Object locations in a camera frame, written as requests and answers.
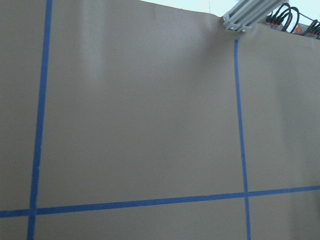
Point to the black orange USB hub far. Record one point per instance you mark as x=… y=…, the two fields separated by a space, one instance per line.
x=285 y=18

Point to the black orange usb hub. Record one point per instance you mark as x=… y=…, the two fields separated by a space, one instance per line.
x=311 y=31
x=285 y=18

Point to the black orange USB hub near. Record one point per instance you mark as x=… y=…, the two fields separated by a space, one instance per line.
x=311 y=31

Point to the aluminium frame post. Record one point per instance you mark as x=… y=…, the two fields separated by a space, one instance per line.
x=247 y=13

